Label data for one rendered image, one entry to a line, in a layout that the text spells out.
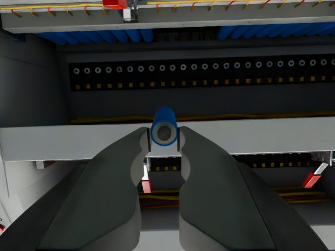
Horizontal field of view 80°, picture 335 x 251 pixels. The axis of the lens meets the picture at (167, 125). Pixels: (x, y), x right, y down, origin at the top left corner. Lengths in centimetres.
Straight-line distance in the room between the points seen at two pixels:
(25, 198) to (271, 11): 42
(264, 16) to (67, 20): 24
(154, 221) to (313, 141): 32
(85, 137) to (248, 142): 21
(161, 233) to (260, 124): 24
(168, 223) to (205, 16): 37
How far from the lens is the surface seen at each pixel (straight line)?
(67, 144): 29
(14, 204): 39
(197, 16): 28
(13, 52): 37
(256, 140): 29
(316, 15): 33
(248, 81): 42
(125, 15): 24
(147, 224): 46
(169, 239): 39
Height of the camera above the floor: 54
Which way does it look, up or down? 24 degrees up
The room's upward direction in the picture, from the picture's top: 178 degrees clockwise
